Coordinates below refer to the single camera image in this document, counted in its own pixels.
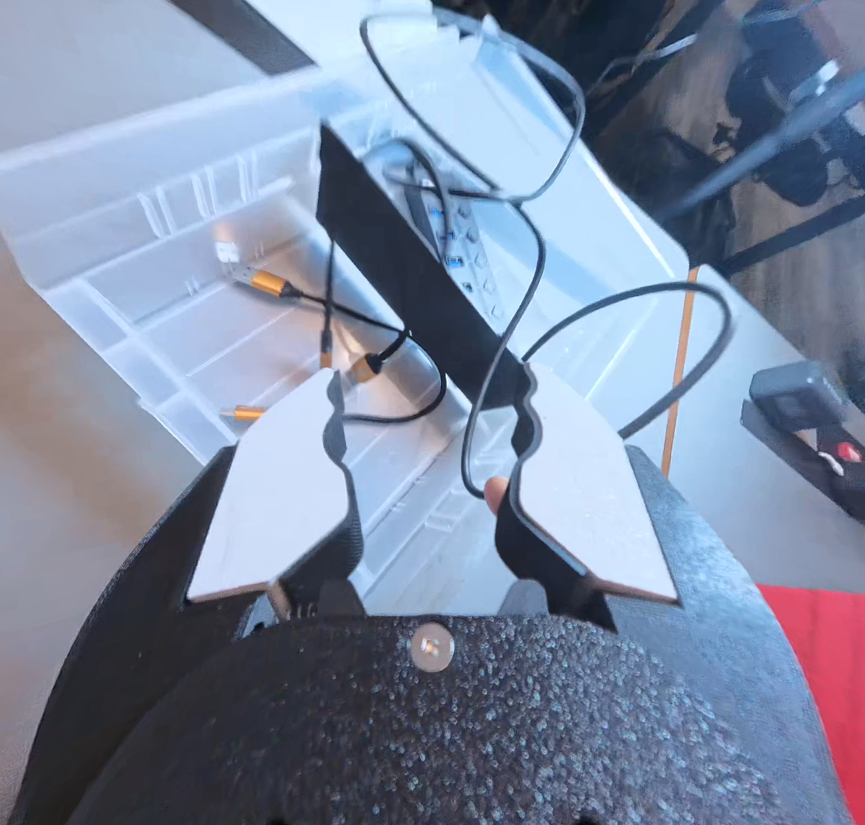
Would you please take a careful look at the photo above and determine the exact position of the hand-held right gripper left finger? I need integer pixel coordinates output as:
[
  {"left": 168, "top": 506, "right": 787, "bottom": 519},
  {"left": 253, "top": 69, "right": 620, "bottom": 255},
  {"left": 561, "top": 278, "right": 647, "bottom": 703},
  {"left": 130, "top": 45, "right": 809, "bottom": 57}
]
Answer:
[{"left": 186, "top": 367, "right": 364, "bottom": 603}]

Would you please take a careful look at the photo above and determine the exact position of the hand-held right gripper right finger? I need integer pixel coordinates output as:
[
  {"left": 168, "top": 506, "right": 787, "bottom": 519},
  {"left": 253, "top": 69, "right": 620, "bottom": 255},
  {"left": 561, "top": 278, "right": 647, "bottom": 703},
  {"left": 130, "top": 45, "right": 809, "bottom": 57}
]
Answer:
[{"left": 495, "top": 360, "right": 680, "bottom": 606}]

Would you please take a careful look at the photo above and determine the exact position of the grey usb hub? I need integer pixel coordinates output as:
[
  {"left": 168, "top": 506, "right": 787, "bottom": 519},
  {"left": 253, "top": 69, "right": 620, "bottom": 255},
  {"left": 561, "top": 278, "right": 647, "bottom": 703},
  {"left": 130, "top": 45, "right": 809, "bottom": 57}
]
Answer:
[{"left": 378, "top": 137, "right": 506, "bottom": 322}]

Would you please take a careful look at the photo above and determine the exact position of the red plastic bin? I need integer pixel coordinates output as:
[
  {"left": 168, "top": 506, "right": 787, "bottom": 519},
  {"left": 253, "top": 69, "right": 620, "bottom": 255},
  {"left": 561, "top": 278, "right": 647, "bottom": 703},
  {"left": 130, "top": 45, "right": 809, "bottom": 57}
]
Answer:
[{"left": 756, "top": 583, "right": 865, "bottom": 825}]

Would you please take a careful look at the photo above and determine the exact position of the clear plastic bin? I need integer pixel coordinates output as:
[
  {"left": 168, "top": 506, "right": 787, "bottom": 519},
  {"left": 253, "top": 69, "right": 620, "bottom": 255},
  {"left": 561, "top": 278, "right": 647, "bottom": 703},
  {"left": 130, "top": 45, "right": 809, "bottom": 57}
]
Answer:
[{"left": 0, "top": 6, "right": 692, "bottom": 610}]

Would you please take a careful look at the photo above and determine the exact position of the black device with red button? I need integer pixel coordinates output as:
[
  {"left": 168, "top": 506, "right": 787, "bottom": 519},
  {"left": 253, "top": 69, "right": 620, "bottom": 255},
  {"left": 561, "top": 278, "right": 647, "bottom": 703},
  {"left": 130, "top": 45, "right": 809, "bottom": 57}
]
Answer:
[{"left": 738, "top": 398, "right": 865, "bottom": 523}]

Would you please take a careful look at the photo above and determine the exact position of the black bin divider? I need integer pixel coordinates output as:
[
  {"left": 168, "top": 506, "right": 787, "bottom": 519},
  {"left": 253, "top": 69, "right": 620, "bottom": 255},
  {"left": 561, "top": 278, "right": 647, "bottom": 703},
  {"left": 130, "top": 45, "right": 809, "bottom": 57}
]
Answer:
[{"left": 315, "top": 124, "right": 536, "bottom": 408}]

